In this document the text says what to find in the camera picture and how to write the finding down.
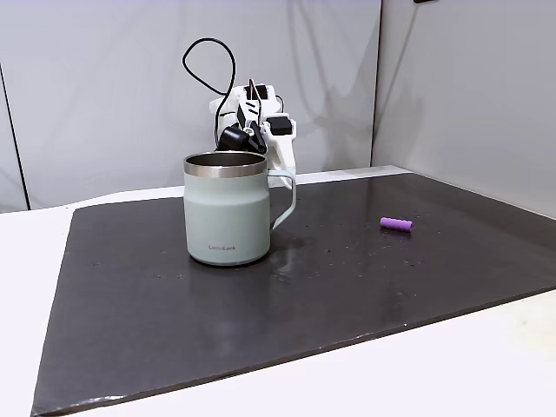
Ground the pale green steel-rimmed mug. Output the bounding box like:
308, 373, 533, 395
182, 151, 298, 267

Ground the red white black servo wire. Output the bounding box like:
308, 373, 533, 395
246, 77, 263, 128

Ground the black webcam cable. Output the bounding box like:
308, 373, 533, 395
182, 37, 238, 151

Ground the black table mat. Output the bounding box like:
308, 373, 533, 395
30, 172, 556, 417

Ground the purple pen grip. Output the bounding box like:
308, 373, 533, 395
380, 216, 414, 234

